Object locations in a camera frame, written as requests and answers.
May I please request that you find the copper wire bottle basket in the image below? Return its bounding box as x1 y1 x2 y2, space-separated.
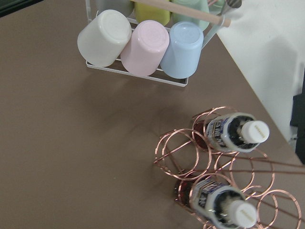
154 106 305 229

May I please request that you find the tea bottle middle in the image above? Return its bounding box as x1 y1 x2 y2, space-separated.
174 178 257 229

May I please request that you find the blue cup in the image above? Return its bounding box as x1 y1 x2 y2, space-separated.
160 21 203 79

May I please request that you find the pink cup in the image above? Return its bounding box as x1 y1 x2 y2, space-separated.
120 20 170 77

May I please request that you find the white cup rack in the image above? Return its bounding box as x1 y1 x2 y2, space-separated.
84 0 232 86

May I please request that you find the white cup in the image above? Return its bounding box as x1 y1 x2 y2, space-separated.
77 10 132 67

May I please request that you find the yellow cup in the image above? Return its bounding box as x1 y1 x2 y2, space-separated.
134 2 171 26

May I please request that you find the grey cup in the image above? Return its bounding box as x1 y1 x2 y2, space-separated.
95 0 134 17

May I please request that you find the green cup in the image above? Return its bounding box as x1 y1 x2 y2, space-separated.
171 0 210 31

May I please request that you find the black device chassis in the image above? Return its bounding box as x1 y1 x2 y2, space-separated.
290 93 305 165

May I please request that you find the tea bottle near handle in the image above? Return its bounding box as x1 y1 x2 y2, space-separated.
194 112 270 153

